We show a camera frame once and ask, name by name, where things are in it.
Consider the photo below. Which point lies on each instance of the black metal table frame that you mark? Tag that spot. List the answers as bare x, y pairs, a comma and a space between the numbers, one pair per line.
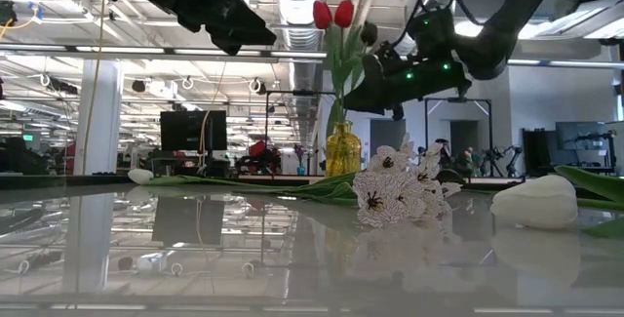
49, 180

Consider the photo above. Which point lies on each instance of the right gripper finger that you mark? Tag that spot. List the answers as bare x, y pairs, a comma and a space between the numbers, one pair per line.
365, 100
373, 70

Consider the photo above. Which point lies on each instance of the white glossy board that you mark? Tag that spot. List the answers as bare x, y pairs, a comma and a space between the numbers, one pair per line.
312, 290

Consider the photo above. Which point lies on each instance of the black computer monitor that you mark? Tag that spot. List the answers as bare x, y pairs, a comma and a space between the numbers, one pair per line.
190, 131

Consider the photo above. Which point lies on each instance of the white speckled flower bunch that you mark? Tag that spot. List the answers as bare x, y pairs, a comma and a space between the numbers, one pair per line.
390, 195

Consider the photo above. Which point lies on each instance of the blue vase purple flowers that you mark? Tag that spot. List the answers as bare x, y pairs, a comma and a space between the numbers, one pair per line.
300, 170

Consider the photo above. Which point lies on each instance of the black station frame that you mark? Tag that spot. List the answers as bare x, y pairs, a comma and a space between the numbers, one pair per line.
302, 93
458, 99

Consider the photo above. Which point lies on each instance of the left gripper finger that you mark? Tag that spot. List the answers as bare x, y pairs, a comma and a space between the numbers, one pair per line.
229, 48
244, 29

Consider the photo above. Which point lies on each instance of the white pillar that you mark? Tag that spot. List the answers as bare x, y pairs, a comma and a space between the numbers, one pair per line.
100, 112

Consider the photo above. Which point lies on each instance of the yellow glass vase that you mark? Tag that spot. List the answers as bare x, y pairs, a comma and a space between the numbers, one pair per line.
343, 153

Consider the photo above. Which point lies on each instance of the long ceiling light bar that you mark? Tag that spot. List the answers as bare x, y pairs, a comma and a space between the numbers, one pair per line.
122, 50

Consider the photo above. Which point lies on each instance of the white artificial tulip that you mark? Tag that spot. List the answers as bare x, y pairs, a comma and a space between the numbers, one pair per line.
140, 176
536, 205

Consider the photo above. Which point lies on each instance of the wide grey screen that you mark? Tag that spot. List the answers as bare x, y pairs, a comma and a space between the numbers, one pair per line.
580, 136

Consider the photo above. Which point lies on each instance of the green exit sign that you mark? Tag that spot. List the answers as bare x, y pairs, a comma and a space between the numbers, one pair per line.
27, 137

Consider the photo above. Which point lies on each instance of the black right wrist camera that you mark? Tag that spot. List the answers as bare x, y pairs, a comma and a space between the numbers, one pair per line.
431, 34

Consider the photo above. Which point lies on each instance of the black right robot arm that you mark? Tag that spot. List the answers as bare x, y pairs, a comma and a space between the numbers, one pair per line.
502, 29

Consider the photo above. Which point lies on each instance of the grey door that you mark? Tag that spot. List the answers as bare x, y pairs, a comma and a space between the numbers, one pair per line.
385, 144

